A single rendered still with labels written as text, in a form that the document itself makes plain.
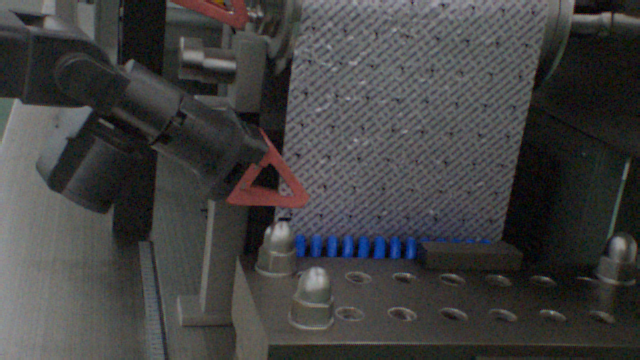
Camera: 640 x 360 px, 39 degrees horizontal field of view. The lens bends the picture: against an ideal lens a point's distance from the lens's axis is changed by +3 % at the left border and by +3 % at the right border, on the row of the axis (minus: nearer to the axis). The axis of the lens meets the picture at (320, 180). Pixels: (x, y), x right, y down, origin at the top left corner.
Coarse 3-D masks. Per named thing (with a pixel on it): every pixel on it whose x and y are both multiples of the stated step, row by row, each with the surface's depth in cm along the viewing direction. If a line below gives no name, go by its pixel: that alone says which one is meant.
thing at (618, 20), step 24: (576, 0) 96; (624, 0) 88; (624, 24) 88; (576, 48) 95; (600, 48) 91; (624, 48) 87; (576, 72) 95; (600, 72) 91; (624, 72) 87; (552, 96) 99; (576, 96) 95; (600, 96) 91; (624, 96) 87; (576, 120) 95; (600, 120) 90; (624, 120) 87; (624, 144) 86
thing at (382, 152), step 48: (288, 96) 80; (336, 96) 81; (384, 96) 82; (432, 96) 83; (480, 96) 84; (528, 96) 85; (288, 144) 81; (336, 144) 82; (384, 144) 83; (432, 144) 85; (480, 144) 86; (288, 192) 83; (336, 192) 84; (384, 192) 85; (432, 192) 86; (480, 192) 88; (432, 240) 88; (480, 240) 89
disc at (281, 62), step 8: (296, 0) 76; (296, 8) 76; (296, 16) 77; (296, 24) 77; (296, 32) 77; (288, 40) 79; (288, 48) 79; (280, 56) 82; (288, 56) 79; (272, 64) 85; (280, 64) 82; (288, 64) 80; (272, 72) 85; (280, 72) 82
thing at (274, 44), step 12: (288, 0) 78; (552, 0) 84; (288, 12) 78; (552, 12) 84; (288, 24) 78; (552, 24) 84; (264, 36) 87; (276, 36) 81; (552, 36) 85; (276, 48) 81; (540, 60) 86
